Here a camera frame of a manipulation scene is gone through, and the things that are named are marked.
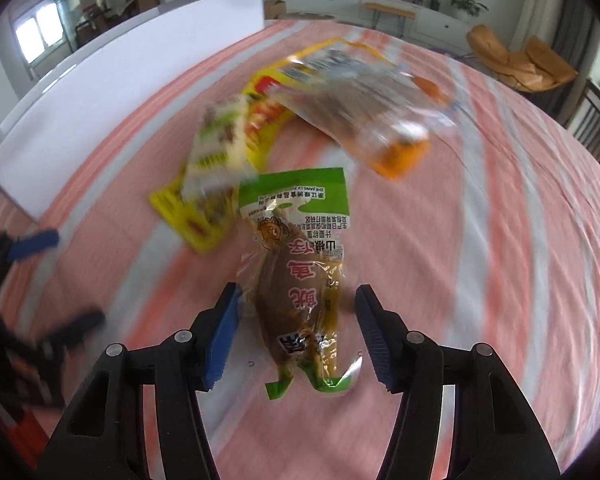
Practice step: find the orange lounge chair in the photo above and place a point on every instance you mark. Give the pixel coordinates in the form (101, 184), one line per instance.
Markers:
(520, 60)

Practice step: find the wooden bench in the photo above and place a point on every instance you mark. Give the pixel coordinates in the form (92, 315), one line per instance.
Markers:
(387, 10)

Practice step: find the glass balcony door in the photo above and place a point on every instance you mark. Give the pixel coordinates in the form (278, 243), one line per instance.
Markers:
(45, 30)

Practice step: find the person's red clothing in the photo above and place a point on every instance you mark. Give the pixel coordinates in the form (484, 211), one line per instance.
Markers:
(12, 440)

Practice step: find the white cardboard box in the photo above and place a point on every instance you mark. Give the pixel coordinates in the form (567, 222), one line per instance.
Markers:
(130, 75)

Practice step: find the grey curtain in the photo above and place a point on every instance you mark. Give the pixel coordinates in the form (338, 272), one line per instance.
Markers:
(582, 35)

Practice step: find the green snack packet white label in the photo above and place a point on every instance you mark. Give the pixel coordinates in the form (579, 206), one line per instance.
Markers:
(290, 290)

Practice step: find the brown cardboard box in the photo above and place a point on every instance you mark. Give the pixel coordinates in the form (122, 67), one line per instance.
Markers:
(275, 9)

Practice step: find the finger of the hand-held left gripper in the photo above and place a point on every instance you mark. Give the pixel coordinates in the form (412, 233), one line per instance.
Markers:
(75, 327)
(35, 244)

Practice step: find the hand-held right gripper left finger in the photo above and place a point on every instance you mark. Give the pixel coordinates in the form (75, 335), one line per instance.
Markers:
(225, 340)

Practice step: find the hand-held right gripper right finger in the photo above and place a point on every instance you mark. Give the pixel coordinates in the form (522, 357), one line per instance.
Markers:
(375, 340)

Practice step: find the clear snack packet orange ends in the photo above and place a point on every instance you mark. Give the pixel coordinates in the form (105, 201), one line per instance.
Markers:
(360, 110)

